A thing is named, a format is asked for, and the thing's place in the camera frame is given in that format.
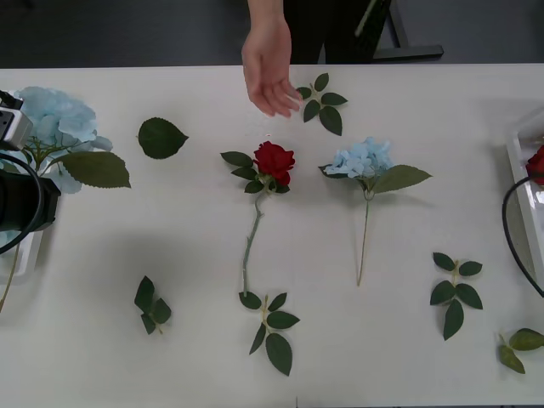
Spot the person's hand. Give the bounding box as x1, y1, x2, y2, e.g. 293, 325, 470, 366
241, 16, 304, 119

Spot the person's forearm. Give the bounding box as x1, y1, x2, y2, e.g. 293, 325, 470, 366
247, 0, 287, 24

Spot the person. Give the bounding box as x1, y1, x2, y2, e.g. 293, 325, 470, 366
281, 0, 386, 65

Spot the green five-leaf twig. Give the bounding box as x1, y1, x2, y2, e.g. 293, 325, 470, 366
429, 251, 485, 342
295, 71, 349, 138
238, 291, 302, 377

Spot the red rose with long stem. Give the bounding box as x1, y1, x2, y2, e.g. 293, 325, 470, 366
219, 140, 297, 299

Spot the pale green stem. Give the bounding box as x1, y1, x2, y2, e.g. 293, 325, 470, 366
354, 0, 380, 36

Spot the single large green leaf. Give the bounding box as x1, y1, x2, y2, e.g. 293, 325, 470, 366
136, 116, 190, 162

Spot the small pale blue flower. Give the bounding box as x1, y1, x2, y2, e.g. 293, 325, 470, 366
318, 136, 434, 287

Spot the large pale blue flower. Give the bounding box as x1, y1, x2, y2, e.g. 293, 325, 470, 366
0, 86, 133, 315

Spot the small green leaf twig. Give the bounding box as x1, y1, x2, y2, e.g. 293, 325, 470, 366
133, 275, 173, 337

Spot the yellowish green leaf twig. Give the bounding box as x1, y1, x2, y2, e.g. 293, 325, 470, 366
497, 327, 544, 376

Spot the black desk frame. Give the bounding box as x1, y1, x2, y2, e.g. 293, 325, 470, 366
372, 0, 445, 61

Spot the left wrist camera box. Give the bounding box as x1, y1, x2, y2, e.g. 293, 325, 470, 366
0, 88, 34, 151

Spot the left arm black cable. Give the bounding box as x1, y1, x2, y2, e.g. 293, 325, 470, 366
0, 151, 45, 257

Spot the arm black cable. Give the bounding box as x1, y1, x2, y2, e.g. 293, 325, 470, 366
501, 175, 544, 298
0, 151, 45, 257

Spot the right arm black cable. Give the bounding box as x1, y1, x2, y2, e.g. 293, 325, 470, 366
501, 175, 544, 298

